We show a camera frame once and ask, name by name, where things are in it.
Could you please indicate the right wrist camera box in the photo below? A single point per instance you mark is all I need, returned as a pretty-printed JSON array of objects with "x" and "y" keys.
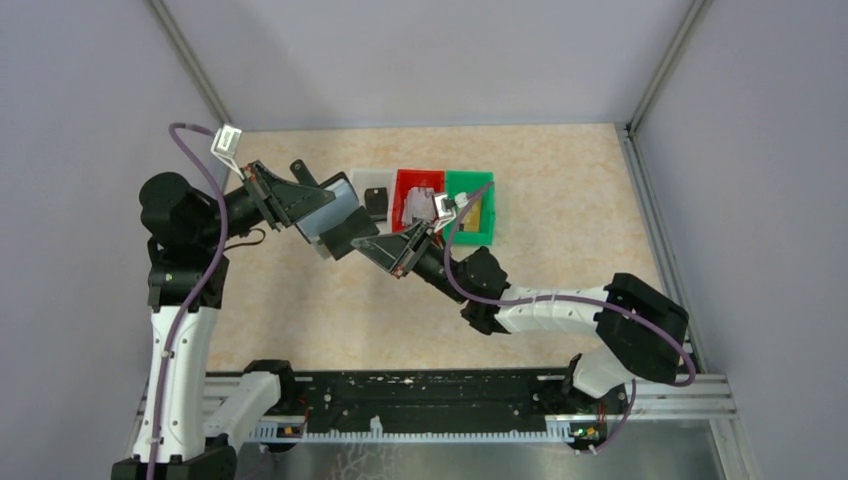
[{"x": 447, "y": 208}]

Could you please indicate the black VIP card stack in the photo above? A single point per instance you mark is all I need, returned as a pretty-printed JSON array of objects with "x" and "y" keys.
[{"x": 376, "y": 202}]

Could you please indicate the white plastic bin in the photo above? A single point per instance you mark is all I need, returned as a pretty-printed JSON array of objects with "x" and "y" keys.
[{"x": 362, "y": 178}]

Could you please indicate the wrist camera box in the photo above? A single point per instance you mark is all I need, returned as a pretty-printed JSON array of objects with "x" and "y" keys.
[
  {"x": 224, "y": 147},
  {"x": 447, "y": 208}
]

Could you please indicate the gold VIP card stack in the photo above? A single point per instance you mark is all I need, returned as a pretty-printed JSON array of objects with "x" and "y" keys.
[{"x": 471, "y": 222}]

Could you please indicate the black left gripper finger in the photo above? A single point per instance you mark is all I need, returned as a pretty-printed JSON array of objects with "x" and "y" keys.
[
  {"x": 281, "y": 177},
  {"x": 297, "y": 203}
]

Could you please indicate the red plastic bin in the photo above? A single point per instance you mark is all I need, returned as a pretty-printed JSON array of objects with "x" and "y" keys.
[{"x": 405, "y": 180}]

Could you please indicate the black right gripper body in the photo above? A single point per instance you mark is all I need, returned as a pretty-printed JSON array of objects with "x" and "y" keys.
[{"x": 414, "y": 251}]

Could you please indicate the grey aluminium frame rail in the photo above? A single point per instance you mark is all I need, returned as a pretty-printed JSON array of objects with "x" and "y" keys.
[{"x": 647, "y": 149}]

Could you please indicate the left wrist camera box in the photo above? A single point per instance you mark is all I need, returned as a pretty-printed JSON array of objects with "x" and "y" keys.
[{"x": 224, "y": 147}]

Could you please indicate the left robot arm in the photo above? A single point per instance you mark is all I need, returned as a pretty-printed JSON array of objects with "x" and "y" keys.
[{"x": 189, "y": 231}]

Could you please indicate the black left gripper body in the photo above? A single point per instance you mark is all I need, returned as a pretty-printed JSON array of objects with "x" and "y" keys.
[{"x": 265, "y": 198}]

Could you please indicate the silver VIP card stack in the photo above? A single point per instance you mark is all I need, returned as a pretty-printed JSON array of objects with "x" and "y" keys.
[{"x": 418, "y": 206}]

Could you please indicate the green plastic bin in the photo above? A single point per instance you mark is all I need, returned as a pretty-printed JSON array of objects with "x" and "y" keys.
[{"x": 469, "y": 181}]

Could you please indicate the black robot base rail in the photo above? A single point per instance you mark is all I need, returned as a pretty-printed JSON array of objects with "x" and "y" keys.
[{"x": 437, "y": 406}]

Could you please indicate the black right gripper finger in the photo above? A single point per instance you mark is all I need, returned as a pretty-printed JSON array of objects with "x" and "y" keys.
[
  {"x": 389, "y": 252},
  {"x": 413, "y": 235}
]

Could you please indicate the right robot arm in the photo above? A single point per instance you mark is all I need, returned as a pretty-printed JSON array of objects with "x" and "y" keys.
[{"x": 641, "y": 331}]

